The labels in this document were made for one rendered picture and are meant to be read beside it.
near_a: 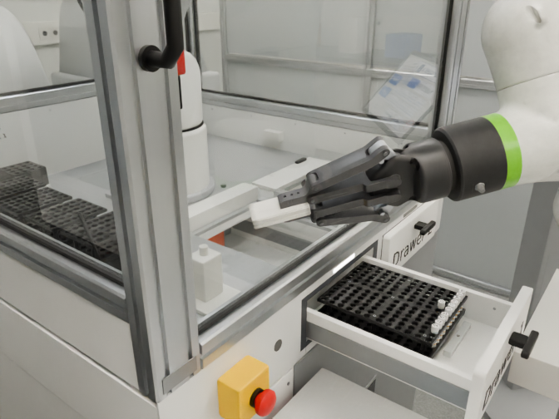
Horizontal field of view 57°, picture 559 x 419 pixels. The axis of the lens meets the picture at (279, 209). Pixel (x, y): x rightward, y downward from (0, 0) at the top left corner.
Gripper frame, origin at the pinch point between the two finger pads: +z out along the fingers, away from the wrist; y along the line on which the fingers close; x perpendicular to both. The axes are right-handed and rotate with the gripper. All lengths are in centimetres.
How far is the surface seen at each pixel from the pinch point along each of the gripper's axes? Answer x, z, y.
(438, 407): -24, -41, -152
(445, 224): -117, -86, -168
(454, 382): 12.5, -19.4, -34.3
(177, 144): -4.5, 9.2, 9.8
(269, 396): 10.2, 8.1, -26.6
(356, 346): 1.2, -7.3, -36.9
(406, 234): -30, -28, -51
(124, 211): 0.1, 16.7, 6.3
